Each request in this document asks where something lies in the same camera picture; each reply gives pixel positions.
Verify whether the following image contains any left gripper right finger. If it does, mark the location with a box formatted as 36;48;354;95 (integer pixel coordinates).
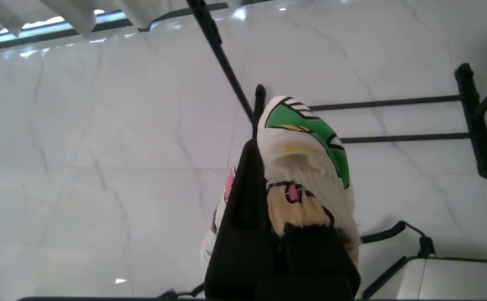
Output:
279;222;362;300

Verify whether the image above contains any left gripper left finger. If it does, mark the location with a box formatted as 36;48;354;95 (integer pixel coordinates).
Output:
204;139;279;300

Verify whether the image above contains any cream printed garment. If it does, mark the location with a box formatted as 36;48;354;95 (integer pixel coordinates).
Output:
200;94;362;269

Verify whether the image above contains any black clothes rack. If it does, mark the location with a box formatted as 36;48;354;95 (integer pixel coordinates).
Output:
184;0;487;181

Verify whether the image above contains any black cable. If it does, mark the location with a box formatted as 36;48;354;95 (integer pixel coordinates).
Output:
156;283;207;300
359;220;436;259

